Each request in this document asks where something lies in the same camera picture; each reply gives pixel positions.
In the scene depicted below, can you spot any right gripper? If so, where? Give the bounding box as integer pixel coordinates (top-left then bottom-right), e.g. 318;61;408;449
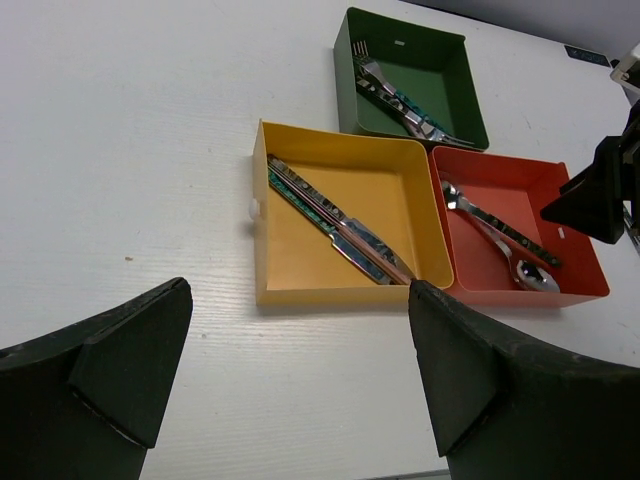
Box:
540;101;639;244

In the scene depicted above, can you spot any pink handled fork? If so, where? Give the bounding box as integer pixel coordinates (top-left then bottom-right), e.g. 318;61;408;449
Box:
351;40;369;58

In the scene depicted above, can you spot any right blue corner label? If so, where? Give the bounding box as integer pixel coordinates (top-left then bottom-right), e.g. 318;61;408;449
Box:
564;45;610;68

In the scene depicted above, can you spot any green handled fork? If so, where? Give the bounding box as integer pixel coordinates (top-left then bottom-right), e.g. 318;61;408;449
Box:
352;53;456;143

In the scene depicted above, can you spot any pink handled spoon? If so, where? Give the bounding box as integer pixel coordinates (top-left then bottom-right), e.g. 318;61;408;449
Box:
440;180;560;293

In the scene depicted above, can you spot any black handled knife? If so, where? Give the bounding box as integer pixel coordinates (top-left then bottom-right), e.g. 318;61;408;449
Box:
267;153;416;281

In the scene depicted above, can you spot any black handled spoon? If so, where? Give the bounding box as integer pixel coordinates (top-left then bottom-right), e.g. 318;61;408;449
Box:
440;180;562;267

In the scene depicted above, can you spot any green container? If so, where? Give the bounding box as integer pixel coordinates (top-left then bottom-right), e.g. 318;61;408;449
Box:
333;7;489;151

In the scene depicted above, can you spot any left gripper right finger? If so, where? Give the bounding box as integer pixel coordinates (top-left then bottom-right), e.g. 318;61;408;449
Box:
408;280;639;479

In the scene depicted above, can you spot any yellow container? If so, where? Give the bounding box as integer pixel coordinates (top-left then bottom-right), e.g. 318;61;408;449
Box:
253;120;454;307

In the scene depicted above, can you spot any black handled fork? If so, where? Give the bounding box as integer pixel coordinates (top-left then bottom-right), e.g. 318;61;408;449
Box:
355;74;475;148

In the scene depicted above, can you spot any red container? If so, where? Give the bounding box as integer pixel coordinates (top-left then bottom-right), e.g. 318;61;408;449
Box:
428;146;610;308

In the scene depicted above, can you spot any green handled knife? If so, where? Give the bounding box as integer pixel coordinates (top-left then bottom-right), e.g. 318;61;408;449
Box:
267;167;394;286

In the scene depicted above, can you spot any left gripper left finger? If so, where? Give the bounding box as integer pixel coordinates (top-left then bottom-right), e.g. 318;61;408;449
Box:
1;278;193;479

